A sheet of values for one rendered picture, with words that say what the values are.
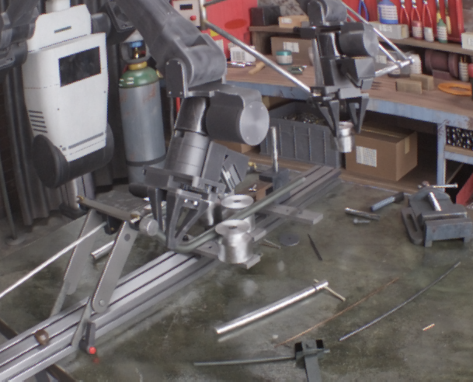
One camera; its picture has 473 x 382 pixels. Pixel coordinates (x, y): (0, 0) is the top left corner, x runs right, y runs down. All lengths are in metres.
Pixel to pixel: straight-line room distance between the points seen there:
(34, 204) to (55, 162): 2.01
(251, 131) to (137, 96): 2.05
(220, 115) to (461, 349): 0.46
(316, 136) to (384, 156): 0.33
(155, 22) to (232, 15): 2.37
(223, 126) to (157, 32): 0.17
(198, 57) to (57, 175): 0.79
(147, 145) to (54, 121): 1.43
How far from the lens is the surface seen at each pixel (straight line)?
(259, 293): 0.88
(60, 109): 1.45
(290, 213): 1.02
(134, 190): 1.27
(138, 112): 2.80
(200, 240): 0.86
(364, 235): 1.03
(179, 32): 0.81
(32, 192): 3.46
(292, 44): 3.14
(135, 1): 0.86
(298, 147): 2.59
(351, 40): 1.06
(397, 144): 2.35
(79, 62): 1.47
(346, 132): 1.13
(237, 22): 3.21
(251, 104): 0.75
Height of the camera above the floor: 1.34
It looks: 22 degrees down
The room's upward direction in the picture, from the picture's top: 5 degrees counter-clockwise
